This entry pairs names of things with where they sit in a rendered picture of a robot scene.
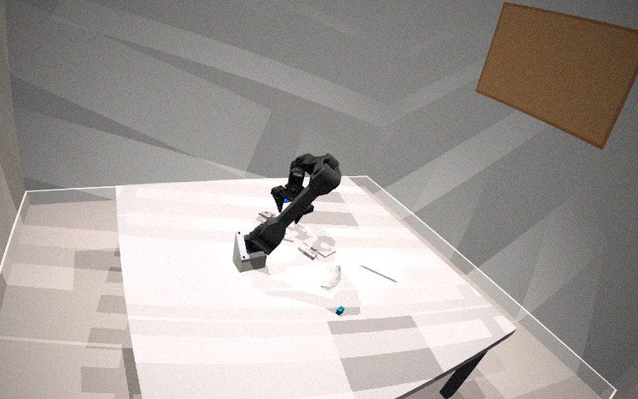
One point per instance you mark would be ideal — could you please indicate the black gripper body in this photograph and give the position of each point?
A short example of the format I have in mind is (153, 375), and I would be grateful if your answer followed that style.
(290, 193)

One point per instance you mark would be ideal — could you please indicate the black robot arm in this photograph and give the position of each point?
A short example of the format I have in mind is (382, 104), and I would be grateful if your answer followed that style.
(325, 176)

